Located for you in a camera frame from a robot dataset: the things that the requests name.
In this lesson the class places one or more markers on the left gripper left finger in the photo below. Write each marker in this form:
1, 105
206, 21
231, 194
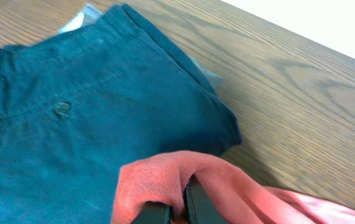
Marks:
154, 213

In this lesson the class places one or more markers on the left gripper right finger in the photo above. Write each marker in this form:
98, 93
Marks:
198, 205

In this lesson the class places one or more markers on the red orange t-shirt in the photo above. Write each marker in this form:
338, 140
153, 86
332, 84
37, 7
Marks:
236, 196

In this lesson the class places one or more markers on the folded navy blue garment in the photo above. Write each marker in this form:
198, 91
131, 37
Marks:
78, 106

